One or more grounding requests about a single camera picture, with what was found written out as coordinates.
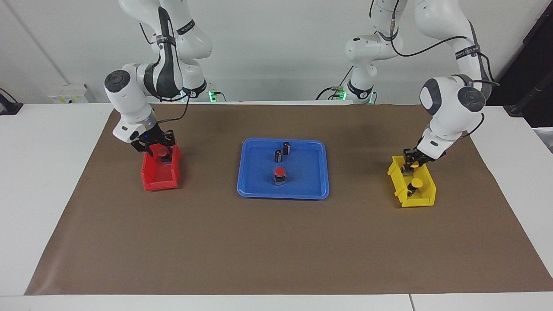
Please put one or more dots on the blue plastic tray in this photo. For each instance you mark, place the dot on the blue plastic tray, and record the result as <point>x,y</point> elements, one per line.
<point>302,185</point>

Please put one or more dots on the red plastic bin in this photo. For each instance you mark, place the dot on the red plastic bin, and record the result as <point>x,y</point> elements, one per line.
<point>160,186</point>

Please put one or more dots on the black tripod stand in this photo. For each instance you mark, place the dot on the black tripod stand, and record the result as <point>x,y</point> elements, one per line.
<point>529,99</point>

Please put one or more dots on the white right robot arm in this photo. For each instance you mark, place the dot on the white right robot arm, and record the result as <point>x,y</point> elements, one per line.
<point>129,97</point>

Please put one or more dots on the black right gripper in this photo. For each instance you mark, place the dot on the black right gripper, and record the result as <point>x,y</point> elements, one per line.
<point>147,141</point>

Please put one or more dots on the black desk clamp mount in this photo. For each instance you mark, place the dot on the black desk clamp mount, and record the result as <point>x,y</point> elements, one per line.
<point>9,108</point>

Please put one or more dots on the yellow plastic bin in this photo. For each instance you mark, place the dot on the yellow plastic bin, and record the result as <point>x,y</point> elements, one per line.
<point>421,203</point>

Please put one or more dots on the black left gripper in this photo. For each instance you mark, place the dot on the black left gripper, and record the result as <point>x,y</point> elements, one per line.
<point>415,156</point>

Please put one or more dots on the white wall electrical box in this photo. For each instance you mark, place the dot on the white wall electrical box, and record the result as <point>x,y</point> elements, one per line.
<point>67,94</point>

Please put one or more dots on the red push button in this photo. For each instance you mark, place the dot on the red push button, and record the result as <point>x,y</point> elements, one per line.
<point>279,172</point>
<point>162,151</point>

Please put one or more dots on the brown paper table mat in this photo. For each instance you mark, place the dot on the brown paper table mat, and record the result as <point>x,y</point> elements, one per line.
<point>276,242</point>

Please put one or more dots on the black backdrop panel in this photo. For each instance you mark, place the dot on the black backdrop panel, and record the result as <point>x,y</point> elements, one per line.
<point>535,56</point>

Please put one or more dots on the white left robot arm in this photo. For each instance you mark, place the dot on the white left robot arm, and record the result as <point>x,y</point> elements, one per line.
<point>449,108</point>

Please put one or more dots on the black cylinder knob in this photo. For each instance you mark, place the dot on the black cylinder knob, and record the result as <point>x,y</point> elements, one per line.
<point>286,148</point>
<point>278,156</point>

